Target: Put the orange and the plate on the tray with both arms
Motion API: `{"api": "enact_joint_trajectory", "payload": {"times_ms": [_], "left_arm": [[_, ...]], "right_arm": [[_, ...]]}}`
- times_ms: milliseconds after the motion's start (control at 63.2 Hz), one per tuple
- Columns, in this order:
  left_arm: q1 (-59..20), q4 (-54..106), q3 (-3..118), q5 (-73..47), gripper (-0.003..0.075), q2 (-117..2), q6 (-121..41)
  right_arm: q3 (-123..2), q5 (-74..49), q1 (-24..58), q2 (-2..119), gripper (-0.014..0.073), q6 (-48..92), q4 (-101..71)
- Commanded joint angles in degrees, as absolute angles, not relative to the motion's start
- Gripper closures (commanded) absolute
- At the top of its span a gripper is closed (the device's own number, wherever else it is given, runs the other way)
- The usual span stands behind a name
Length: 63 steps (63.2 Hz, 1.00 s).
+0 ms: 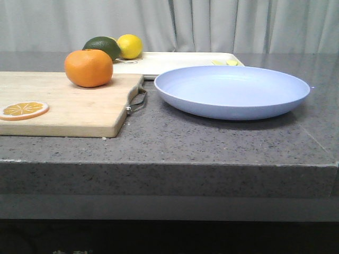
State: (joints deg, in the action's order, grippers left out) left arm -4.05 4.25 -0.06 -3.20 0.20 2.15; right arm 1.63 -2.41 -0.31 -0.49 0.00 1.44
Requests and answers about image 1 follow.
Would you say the white curtain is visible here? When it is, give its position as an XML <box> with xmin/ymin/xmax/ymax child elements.
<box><xmin>1</xmin><ymin>1</ymin><xmax>338</xmax><ymax>54</ymax></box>

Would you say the green lime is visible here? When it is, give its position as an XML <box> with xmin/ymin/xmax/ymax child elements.
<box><xmin>83</xmin><ymin>37</ymin><xmax>121</xmax><ymax>61</ymax></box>

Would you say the cream white tray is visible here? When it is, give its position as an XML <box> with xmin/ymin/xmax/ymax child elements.
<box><xmin>113</xmin><ymin>52</ymin><xmax>244</xmax><ymax>79</ymax></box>

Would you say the yellow lemon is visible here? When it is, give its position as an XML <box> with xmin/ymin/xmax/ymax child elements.
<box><xmin>117</xmin><ymin>34</ymin><xmax>143</xmax><ymax>59</ymax></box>

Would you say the light blue plate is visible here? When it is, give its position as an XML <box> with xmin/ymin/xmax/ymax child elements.
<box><xmin>154</xmin><ymin>66</ymin><xmax>310</xmax><ymax>121</ymax></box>

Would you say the orange slice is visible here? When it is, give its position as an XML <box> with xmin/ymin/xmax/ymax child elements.
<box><xmin>1</xmin><ymin>101</ymin><xmax>49</xmax><ymax>121</ymax></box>

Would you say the orange fruit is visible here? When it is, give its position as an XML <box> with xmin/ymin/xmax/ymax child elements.
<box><xmin>64</xmin><ymin>49</ymin><xmax>113</xmax><ymax>88</ymax></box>

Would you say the metal cutting board handle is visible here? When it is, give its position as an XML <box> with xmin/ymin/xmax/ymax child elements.
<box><xmin>126</xmin><ymin>85</ymin><xmax>148</xmax><ymax>115</ymax></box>

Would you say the wooden cutting board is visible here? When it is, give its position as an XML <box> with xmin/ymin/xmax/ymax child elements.
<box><xmin>1</xmin><ymin>71</ymin><xmax>144</xmax><ymax>138</ymax></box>

